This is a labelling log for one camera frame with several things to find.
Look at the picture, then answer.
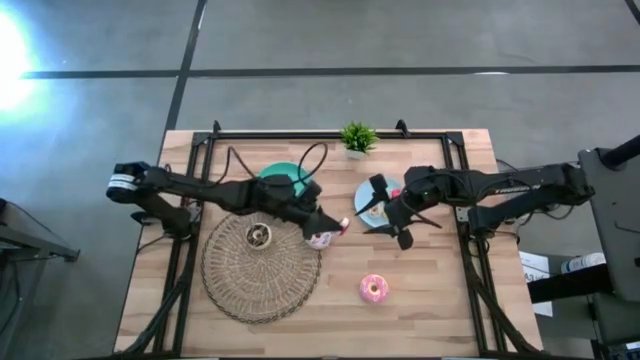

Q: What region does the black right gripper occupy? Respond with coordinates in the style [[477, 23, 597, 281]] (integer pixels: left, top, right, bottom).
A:
[[355, 173, 424, 250]]

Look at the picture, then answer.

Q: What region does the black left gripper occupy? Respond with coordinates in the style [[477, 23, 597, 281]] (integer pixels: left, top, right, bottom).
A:
[[294, 179, 346, 240]]

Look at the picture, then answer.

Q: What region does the large lilac drizzled toy donut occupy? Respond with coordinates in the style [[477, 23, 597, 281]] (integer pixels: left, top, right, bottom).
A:
[[305, 230, 334, 251]]

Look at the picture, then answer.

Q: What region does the light blue round plate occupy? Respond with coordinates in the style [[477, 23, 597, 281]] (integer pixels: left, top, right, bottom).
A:
[[353, 177, 404, 229]]

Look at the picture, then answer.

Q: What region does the teal round plate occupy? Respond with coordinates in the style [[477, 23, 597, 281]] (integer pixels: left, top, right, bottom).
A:
[[257, 160, 312, 199]]

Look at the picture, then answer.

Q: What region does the large pink toy donut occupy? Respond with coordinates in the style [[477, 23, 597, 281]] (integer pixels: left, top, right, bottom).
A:
[[358, 273, 390, 305]]

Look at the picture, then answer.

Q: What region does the large chocolate toy donut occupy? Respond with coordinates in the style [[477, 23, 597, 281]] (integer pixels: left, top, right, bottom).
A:
[[244, 222, 274, 251]]

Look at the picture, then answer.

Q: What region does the round woven wicker placemat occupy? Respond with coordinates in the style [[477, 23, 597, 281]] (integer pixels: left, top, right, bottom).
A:
[[200, 212, 322, 325]]

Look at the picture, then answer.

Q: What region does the small green potted plant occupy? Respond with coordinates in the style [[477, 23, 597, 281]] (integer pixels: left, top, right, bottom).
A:
[[339, 121, 380, 161]]

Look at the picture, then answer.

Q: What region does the white paper sheet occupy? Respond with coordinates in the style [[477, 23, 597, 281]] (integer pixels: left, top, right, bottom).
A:
[[519, 251, 555, 318]]

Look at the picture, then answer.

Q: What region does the black shelf bar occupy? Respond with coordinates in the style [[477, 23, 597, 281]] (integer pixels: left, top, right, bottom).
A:
[[527, 264, 614, 304]]

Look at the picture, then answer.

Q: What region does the white plastic bottle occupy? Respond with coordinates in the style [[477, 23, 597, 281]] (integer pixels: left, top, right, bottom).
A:
[[560, 252, 608, 275]]

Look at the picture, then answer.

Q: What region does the grey metal cart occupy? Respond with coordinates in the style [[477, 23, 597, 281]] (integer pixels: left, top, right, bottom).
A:
[[578, 135, 640, 346]]

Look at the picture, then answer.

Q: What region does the black round pole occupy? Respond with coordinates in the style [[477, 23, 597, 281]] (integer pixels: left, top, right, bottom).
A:
[[602, 135, 640, 169]]

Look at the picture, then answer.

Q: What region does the grey side table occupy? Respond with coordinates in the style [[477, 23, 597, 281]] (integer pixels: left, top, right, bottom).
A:
[[0, 197, 81, 264]]

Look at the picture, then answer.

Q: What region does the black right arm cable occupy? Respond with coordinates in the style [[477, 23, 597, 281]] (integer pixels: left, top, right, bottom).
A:
[[399, 187, 445, 230]]

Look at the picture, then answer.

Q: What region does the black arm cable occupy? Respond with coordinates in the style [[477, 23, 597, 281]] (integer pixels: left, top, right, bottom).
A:
[[399, 187, 445, 230], [227, 142, 330, 187]]

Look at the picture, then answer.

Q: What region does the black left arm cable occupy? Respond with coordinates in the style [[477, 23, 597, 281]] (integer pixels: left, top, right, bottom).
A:
[[227, 142, 330, 187]]

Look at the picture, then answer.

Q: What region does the black aluminium table frame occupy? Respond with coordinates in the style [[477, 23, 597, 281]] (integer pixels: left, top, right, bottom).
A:
[[114, 119, 544, 359]]

